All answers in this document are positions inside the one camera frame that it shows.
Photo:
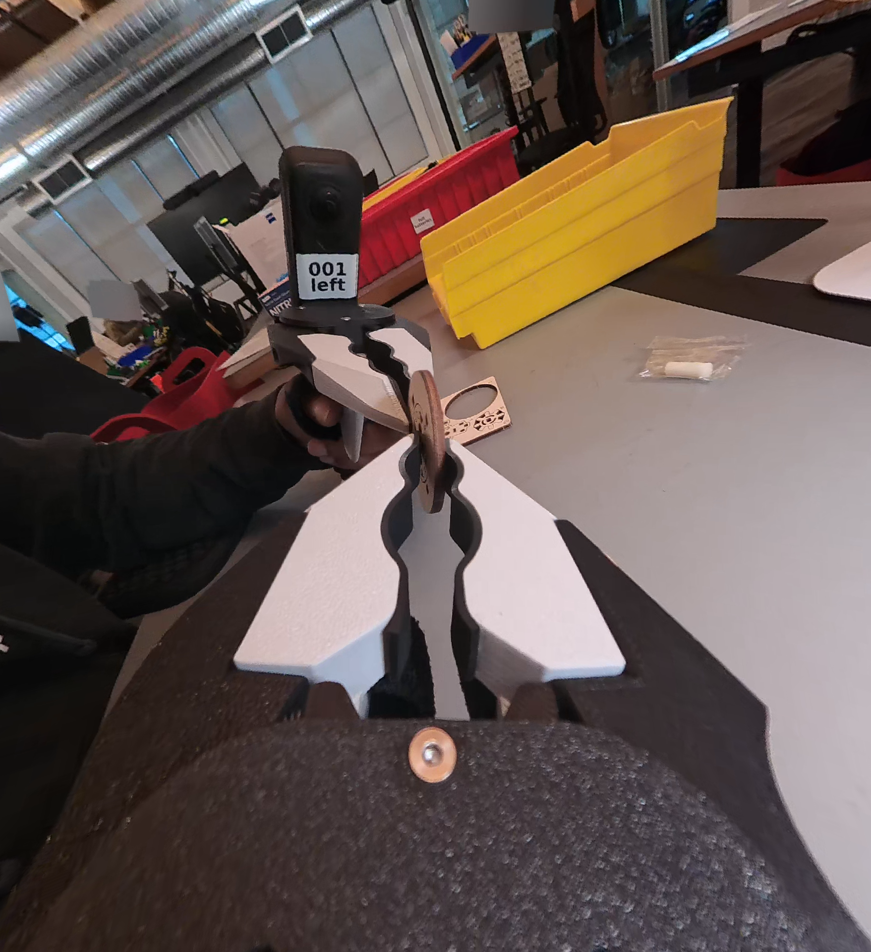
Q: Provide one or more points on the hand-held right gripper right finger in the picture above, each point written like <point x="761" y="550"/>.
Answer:
<point x="532" y="595"/>

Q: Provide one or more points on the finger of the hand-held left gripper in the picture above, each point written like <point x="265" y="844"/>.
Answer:
<point x="387" y="357"/>
<point x="346" y="379"/>

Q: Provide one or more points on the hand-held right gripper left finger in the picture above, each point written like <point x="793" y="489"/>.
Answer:
<point x="324" y="595"/>

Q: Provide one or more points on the brown wooden disc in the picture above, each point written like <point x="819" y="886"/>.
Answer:
<point x="428" y="446"/>

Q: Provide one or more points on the person's left forearm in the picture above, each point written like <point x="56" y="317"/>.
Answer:
<point x="145" y="483"/>

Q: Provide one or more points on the grey desk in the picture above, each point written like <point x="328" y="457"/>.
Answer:
<point x="703" y="483"/>

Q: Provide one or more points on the black desk mat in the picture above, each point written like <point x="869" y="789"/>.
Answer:
<point x="777" y="297"/>

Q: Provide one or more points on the background wooden desk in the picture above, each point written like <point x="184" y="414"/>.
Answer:
<point x="740" y="52"/>

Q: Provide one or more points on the person's left hand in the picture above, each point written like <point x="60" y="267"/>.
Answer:
<point x="324" y="410"/>

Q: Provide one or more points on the wooden side table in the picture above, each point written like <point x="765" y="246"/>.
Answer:
<point x="398" y="286"/>

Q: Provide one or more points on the yellow bin behind red bin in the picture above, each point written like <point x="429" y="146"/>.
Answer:
<point x="398" y="184"/>

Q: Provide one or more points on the blue gloves box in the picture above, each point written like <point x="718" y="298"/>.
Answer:
<point x="277" y="303"/>

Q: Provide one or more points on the red plastic bin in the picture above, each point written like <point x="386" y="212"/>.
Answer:
<point x="443" y="201"/>

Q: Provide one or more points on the laser-cut wooden puzzle sheet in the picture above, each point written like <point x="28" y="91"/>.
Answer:
<point x="506" y="420"/>

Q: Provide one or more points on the red tote bag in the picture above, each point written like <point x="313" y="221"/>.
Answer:
<point x="182" y="387"/>

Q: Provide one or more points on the yellow plastic bin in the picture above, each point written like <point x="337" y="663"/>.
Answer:
<point x="569" y="245"/>

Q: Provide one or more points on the small clear plastic bag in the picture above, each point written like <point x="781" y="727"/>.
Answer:
<point x="688" y="368"/>

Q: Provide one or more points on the person's black hoodie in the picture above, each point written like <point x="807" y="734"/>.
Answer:
<point x="4" y="744"/>

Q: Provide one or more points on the black wall screen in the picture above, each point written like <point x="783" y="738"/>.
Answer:
<point x="182" y="230"/>

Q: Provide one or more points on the silver ventilation duct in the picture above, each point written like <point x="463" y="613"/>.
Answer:
<point x="108" y="152"/>
<point x="145" y="67"/>

